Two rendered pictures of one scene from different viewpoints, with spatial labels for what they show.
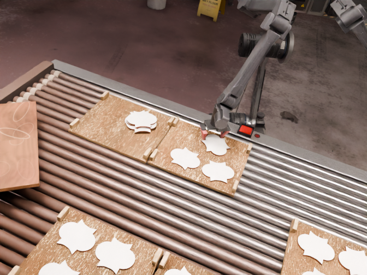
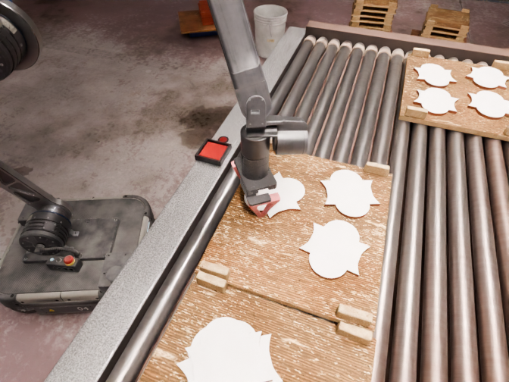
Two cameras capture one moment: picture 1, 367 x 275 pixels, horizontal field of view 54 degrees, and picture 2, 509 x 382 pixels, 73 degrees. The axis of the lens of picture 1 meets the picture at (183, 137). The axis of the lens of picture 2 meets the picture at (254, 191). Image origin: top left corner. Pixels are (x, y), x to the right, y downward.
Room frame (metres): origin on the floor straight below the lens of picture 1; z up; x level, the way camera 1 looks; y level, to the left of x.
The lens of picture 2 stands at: (1.30, 0.37, 1.55)
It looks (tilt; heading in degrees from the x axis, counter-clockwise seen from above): 48 degrees down; 275
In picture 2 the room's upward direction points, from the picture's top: straight up
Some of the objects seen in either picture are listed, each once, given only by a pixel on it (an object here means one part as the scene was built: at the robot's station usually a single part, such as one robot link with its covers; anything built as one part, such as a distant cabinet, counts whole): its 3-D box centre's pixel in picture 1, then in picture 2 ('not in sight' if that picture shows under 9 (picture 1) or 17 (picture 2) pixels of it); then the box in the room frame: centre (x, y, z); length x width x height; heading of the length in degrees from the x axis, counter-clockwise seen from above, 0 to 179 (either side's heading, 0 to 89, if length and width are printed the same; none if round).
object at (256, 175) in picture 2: (216, 120); (254, 164); (1.34, -0.14, 1.05); 0.10 x 0.07 x 0.07; 114
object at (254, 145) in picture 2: (219, 111); (258, 141); (1.34, -0.14, 1.12); 0.07 x 0.06 x 0.07; 8
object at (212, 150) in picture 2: (245, 130); (213, 151); (1.47, -0.32, 0.92); 0.06 x 0.06 x 0.01; 75
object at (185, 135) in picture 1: (202, 154); (304, 219); (1.23, -0.10, 0.93); 0.41 x 0.35 x 0.02; 76
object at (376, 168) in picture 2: (235, 186); (376, 168); (1.05, -0.26, 0.95); 0.06 x 0.02 x 0.03; 166
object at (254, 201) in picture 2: (207, 132); (259, 198); (1.33, -0.11, 0.98); 0.07 x 0.07 x 0.09; 24
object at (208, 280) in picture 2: (171, 120); (211, 281); (1.41, 0.07, 0.95); 0.06 x 0.02 x 0.03; 164
